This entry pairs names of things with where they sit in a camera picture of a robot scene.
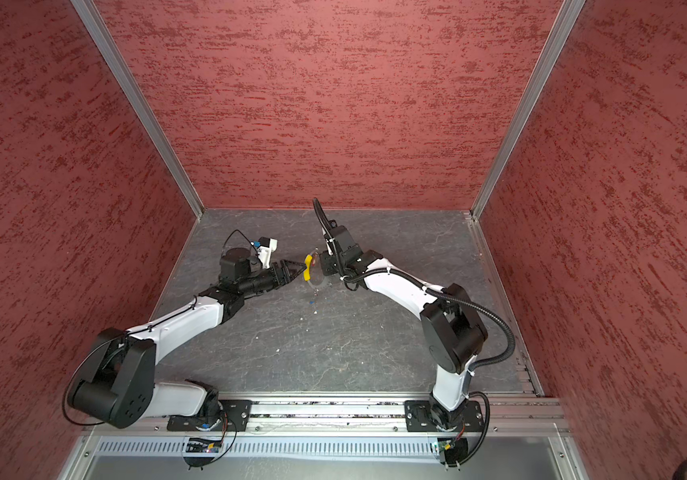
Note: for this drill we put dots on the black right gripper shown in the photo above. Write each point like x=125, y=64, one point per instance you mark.
x=326, y=259

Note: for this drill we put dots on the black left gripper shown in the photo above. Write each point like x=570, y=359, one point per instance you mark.
x=285, y=270

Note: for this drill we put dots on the yellow capped key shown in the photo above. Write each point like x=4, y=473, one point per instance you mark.
x=309, y=260

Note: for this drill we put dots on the silver keyring with keys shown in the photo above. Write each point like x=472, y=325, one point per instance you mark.
x=318, y=281

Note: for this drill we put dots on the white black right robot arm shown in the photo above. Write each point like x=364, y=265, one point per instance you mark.
x=453, y=330

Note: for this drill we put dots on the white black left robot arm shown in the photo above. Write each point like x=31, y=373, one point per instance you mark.
x=116, y=383

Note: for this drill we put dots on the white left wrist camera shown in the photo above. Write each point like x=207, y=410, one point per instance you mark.
x=265, y=247

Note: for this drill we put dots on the aluminium corner post left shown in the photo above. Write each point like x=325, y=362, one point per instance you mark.
x=99, y=32

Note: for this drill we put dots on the aluminium corner post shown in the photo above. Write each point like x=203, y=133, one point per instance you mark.
x=99, y=32
x=560, y=31

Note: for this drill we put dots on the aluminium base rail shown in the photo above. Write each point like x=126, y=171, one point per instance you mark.
x=383, y=414

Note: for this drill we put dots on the aluminium corner post right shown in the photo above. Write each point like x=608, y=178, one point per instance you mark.
x=560, y=31

